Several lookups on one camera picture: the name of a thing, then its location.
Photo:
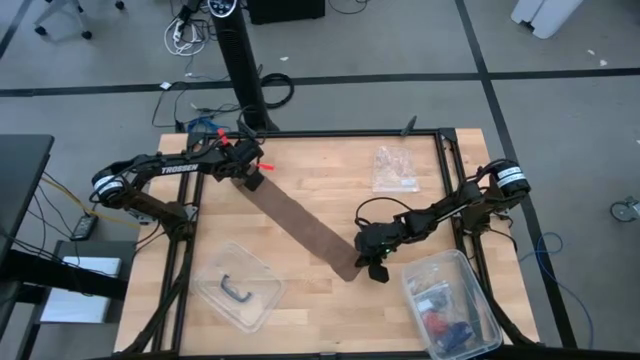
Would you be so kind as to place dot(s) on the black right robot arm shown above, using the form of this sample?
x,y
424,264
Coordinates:
x,y
450,205

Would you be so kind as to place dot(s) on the black desk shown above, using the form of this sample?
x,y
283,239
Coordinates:
x,y
20,170

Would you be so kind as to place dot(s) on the red pouch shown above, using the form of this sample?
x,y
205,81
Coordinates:
x,y
434,325

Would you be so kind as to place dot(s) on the gray caster wheel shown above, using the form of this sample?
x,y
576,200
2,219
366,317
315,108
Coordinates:
x,y
622,211

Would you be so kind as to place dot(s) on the black floor box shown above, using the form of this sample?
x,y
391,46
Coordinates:
x,y
285,10

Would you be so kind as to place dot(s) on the thin red tie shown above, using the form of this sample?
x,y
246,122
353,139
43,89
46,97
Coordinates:
x,y
222,136

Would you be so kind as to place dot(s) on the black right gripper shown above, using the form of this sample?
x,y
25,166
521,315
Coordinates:
x,y
375,240

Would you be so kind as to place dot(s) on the white label packet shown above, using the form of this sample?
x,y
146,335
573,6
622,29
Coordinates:
x,y
425,305

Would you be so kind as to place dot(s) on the clear zip plastic bag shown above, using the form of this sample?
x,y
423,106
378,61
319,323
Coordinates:
x,y
395,172

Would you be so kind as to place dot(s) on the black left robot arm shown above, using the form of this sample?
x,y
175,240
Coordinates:
x,y
175,168

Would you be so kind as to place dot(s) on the black power adapter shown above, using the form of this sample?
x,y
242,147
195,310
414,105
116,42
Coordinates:
x,y
84,227

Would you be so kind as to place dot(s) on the gray office chair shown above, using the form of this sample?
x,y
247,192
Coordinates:
x,y
86,34

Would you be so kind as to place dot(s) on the brown elastic bandage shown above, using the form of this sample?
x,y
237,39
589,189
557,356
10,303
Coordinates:
x,y
300,225

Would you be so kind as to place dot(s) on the blue pouch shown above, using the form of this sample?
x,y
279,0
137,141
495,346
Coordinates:
x,y
457,336

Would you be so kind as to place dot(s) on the white flat box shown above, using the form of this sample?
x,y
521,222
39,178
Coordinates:
x,y
75,305

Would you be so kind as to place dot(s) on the clear plastic storage bin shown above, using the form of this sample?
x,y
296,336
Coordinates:
x,y
450,305

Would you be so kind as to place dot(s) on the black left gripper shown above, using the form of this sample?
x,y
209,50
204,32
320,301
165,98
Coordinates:
x,y
245,155

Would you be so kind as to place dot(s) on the red tape tag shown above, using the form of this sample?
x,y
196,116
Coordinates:
x,y
265,166

